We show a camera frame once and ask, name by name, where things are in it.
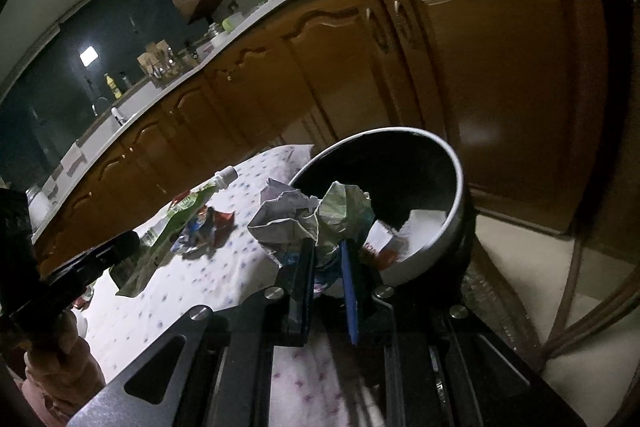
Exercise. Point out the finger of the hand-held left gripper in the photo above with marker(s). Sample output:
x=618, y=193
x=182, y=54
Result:
x=100, y=254

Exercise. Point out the metal faucet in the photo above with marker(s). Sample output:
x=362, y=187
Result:
x=98, y=106

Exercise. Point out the person's left hand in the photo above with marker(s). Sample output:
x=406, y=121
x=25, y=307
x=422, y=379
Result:
x=65, y=367

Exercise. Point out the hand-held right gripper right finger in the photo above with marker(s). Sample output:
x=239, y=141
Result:
x=352, y=292

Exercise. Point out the yellow bottle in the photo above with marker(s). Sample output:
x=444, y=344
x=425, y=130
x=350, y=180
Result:
x=113, y=87

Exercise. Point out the colourful snack wrapper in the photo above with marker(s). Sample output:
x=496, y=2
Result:
x=212, y=227

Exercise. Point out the wooden base cabinets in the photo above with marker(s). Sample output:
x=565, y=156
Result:
x=450, y=72

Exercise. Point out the wooden chair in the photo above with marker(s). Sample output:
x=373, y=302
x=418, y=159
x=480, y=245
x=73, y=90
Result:
x=595, y=297

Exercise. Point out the white paper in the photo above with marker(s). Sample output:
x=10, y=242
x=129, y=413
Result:
x=280, y=219

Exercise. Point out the white floral tablecloth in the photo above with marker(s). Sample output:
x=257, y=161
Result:
x=200, y=307

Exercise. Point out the metal pot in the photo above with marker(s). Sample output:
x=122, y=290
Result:
x=39, y=209

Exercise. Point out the pale green container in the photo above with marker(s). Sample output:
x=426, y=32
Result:
x=233, y=22

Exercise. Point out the pale green wrapper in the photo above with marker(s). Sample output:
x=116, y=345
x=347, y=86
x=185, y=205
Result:
x=345, y=212

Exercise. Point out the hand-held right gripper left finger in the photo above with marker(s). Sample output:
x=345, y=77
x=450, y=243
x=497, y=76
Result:
x=299, y=297

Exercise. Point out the dark kitchen window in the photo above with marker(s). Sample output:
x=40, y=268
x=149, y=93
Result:
x=60, y=72

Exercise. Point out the utensil rack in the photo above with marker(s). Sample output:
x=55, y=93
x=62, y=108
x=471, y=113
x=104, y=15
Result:
x=155, y=59

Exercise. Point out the green drink pouch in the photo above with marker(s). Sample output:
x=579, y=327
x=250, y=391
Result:
x=185, y=209

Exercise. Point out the black bin with white rim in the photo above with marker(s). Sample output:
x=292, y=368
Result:
x=400, y=167

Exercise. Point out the white and red carton box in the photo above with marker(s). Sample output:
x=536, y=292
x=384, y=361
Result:
x=382, y=241

